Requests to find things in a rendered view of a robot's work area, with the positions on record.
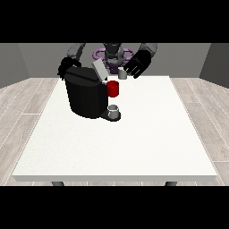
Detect small grey cup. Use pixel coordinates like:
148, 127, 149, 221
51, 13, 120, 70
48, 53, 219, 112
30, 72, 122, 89
107, 104, 121, 119

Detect pale grey machine lid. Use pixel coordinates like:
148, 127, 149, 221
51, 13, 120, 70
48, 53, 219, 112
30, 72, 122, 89
91, 58, 109, 82

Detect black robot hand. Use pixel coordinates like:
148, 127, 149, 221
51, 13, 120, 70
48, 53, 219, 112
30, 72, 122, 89
123, 49, 152, 80
57, 56, 82, 80

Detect red pod holder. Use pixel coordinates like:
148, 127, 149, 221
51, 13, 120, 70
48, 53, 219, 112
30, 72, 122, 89
106, 80, 120, 98

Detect grey robot trunk purple rings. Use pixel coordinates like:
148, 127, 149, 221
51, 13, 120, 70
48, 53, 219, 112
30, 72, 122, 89
92, 43, 136, 75

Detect small grey coffee pod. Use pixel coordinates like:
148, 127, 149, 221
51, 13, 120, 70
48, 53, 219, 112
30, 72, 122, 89
117, 66, 128, 81

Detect black coffee machine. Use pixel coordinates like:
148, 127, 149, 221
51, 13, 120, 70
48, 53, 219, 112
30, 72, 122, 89
64, 65, 122, 122

